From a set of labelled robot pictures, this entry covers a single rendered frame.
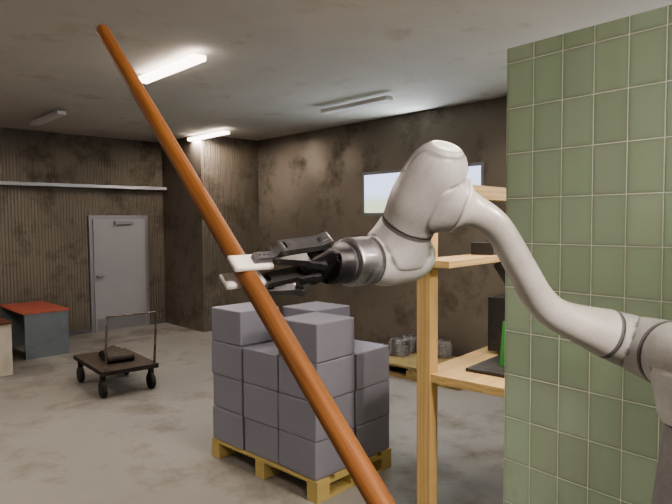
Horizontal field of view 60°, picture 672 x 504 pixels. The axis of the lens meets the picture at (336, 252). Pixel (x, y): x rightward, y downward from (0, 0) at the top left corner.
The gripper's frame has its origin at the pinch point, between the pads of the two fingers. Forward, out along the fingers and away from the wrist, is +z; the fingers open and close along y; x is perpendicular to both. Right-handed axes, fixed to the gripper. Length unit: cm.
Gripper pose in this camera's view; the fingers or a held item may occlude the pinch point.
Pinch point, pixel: (246, 271)
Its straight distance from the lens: 90.6
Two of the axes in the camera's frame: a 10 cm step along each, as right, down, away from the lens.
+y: -4.1, 7.3, 5.4
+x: -5.1, -6.8, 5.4
